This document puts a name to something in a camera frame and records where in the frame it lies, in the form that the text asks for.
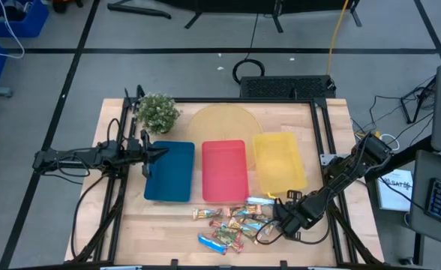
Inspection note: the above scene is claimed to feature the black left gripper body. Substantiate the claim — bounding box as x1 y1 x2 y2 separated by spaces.
126 129 153 179

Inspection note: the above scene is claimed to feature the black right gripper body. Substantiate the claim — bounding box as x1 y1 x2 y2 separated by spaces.
280 189 316 242

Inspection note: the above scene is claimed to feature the silver blue granola bar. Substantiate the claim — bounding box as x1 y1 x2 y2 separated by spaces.
245 196 277 207

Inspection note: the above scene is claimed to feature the green light blue granola bar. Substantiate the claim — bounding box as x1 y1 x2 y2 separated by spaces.
242 214 278 239

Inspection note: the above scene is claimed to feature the orange green granola bar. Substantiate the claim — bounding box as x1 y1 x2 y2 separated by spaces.
225 204 263 218
192 208 224 221

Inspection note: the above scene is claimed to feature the green red granola bar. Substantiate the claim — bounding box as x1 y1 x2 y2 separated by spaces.
208 219 245 254

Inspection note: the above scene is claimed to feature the dark blue granola bar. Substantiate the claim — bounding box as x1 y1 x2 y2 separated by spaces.
197 232 230 257

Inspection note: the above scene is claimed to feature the blue plastic sorting bin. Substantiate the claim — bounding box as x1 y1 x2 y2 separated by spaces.
143 140 196 203

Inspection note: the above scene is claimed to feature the potted green plant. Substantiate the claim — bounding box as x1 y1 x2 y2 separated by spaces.
135 92 182 136

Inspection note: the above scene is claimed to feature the yellow plastic sorting bin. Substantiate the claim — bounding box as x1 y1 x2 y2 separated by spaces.
252 131 309 197

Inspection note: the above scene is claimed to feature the red plastic sorting bin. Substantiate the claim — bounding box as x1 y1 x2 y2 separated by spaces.
201 139 251 204

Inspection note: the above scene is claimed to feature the round woven yellow placemat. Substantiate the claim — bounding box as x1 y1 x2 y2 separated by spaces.
185 103 264 172

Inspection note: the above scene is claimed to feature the white printed booklet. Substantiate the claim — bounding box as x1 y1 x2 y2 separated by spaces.
375 168 415 213

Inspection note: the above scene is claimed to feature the black perforated computer case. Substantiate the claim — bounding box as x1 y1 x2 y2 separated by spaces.
239 74 337 100

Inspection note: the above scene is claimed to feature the black backdrop stand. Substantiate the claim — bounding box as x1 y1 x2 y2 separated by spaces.
106 0 363 35

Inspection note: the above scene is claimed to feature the black backdrop curtain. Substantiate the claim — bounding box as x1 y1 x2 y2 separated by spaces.
156 0 353 14

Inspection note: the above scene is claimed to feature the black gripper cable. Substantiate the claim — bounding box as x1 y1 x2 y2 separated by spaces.
255 219 332 246

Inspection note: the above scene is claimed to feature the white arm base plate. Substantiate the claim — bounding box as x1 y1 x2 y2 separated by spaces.
319 153 342 167

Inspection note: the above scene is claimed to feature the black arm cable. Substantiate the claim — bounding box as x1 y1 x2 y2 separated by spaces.
70 172 111 260

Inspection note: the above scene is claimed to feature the black metal table frame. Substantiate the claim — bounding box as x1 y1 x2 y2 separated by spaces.
70 85 386 269

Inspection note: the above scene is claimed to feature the black coiled cable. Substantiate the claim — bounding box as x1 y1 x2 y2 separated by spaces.
232 13 266 86

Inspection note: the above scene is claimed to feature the black wire stand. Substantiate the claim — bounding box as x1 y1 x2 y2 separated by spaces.
400 76 437 125

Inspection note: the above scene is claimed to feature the white cable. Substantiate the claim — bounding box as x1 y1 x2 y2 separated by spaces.
0 0 26 60

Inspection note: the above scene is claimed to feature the yellow cable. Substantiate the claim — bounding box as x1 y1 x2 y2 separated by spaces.
325 0 351 76

